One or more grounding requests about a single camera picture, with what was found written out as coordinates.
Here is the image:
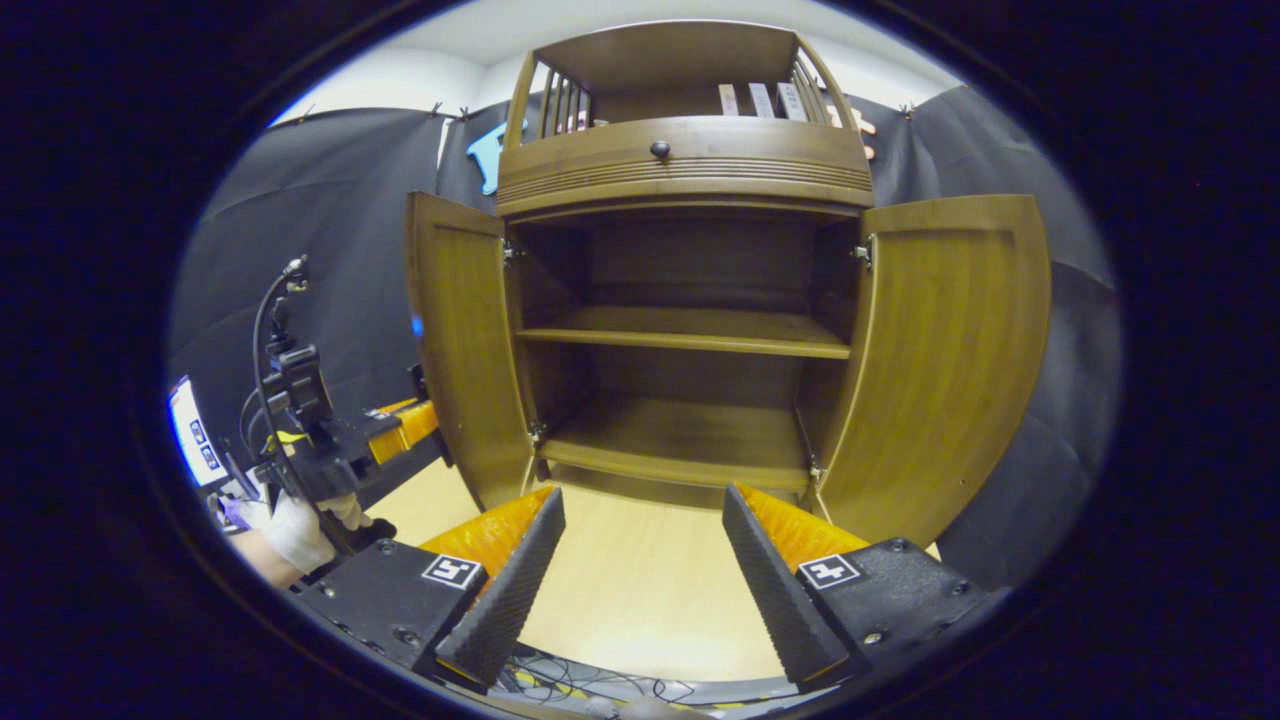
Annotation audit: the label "black backdrop cloth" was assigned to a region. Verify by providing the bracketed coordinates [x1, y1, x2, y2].
[168, 85, 1123, 591]

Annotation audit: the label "thin black cables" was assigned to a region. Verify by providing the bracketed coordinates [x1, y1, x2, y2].
[500, 650, 701, 709]

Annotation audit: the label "wooden double-door shoe cabinet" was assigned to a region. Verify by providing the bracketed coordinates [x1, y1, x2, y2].
[495, 20, 876, 511]

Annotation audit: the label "wooden drawer with black knob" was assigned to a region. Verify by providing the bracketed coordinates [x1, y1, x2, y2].
[495, 115, 876, 219]

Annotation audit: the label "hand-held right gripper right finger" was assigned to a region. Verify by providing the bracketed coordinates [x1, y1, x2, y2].
[722, 483, 1011, 694]

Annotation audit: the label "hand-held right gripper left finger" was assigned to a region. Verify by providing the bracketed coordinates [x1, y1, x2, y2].
[290, 487, 568, 698]

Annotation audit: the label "wooden cabinet door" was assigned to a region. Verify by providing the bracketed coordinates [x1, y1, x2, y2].
[405, 190, 536, 511]
[812, 194, 1053, 548]

